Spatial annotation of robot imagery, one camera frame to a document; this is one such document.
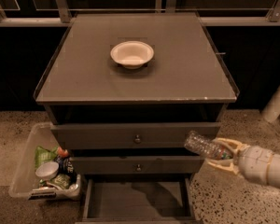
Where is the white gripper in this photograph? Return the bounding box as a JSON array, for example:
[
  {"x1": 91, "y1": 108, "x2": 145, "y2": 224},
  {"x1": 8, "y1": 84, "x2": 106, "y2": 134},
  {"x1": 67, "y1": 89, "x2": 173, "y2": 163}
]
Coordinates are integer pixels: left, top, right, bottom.
[{"x1": 206, "y1": 138, "x2": 274, "y2": 185}]

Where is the clear plastic water bottle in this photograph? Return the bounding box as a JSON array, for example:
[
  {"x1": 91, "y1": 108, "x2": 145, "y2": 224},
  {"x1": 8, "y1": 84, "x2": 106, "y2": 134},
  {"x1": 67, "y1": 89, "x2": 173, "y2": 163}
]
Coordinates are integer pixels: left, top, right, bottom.
[{"x1": 184, "y1": 131, "x2": 233, "y2": 161}]

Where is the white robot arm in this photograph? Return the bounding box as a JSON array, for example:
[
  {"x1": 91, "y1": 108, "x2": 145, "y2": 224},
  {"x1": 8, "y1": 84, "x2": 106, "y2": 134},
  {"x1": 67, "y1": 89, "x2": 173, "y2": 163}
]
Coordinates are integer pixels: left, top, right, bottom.
[{"x1": 206, "y1": 138, "x2": 280, "y2": 189}]

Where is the grey drawer cabinet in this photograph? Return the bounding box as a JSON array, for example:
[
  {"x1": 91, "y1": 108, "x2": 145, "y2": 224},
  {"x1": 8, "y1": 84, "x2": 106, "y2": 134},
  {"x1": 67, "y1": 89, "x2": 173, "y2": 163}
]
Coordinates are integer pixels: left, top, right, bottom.
[{"x1": 33, "y1": 11, "x2": 241, "y2": 224}]

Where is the grey bottom drawer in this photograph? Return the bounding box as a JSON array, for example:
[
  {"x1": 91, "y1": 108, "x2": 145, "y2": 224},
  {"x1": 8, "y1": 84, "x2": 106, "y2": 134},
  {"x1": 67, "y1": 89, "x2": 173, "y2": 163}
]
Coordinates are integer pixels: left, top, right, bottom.
[{"x1": 82, "y1": 175, "x2": 200, "y2": 224}]

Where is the grey drawer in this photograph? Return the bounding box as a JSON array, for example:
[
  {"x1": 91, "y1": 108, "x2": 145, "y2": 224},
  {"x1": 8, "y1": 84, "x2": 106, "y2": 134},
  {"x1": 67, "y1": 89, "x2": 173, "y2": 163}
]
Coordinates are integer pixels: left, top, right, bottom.
[
  {"x1": 71, "y1": 156, "x2": 203, "y2": 175},
  {"x1": 50, "y1": 122, "x2": 220, "y2": 150},
  {"x1": 82, "y1": 175, "x2": 200, "y2": 224}
]

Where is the grey top drawer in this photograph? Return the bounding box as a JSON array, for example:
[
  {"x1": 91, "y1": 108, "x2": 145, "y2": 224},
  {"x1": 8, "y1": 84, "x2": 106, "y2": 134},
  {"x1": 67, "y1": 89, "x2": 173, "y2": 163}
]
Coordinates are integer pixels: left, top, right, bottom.
[{"x1": 50, "y1": 122, "x2": 220, "y2": 150}]

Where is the white bowl on counter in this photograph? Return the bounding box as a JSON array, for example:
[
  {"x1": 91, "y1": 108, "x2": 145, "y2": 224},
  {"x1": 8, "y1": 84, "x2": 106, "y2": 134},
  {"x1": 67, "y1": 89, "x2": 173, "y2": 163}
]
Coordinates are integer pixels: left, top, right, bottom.
[{"x1": 110, "y1": 41, "x2": 154, "y2": 69}]

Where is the grey middle drawer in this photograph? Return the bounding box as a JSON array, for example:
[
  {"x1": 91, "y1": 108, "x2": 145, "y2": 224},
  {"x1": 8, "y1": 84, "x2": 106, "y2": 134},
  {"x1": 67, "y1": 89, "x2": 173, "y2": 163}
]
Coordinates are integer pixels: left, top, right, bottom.
[{"x1": 71, "y1": 156, "x2": 203, "y2": 175}]

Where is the dark blue snack bag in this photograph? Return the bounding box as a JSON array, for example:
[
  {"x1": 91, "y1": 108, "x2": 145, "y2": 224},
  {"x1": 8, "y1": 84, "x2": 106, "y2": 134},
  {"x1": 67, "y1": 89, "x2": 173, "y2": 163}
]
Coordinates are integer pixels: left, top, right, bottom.
[{"x1": 54, "y1": 156, "x2": 77, "y2": 182}]

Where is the orange capped item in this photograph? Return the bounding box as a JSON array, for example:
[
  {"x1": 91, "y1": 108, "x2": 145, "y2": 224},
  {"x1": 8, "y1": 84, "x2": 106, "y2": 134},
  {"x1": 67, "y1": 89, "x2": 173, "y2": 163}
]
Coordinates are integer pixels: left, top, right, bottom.
[{"x1": 57, "y1": 147, "x2": 69, "y2": 158}]

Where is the green packet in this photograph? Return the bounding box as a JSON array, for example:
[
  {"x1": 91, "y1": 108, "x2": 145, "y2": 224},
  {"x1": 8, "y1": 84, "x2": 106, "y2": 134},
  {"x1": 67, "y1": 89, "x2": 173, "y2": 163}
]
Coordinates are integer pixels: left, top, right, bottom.
[{"x1": 39, "y1": 174, "x2": 71, "y2": 190}]

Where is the small white bowl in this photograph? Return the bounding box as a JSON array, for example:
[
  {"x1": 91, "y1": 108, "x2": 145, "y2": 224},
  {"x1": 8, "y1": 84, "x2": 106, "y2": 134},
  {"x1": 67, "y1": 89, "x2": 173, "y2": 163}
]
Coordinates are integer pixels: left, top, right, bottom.
[{"x1": 35, "y1": 161, "x2": 59, "y2": 180}]

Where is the green snack bag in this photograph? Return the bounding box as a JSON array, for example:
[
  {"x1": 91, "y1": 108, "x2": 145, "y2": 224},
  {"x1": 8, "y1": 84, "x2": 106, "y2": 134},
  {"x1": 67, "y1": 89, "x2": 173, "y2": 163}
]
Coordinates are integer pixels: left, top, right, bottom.
[{"x1": 35, "y1": 146, "x2": 58, "y2": 169}]

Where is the clear plastic bin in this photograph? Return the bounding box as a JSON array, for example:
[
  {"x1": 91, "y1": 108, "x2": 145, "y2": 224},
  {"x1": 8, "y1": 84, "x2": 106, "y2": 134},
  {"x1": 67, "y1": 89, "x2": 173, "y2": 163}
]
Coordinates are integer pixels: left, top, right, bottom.
[{"x1": 8, "y1": 122, "x2": 81, "y2": 201}]

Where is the metal railing frame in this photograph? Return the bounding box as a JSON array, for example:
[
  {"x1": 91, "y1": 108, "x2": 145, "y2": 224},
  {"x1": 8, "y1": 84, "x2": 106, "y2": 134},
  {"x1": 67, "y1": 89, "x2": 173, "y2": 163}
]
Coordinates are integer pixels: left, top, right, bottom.
[{"x1": 0, "y1": 0, "x2": 280, "y2": 27}]

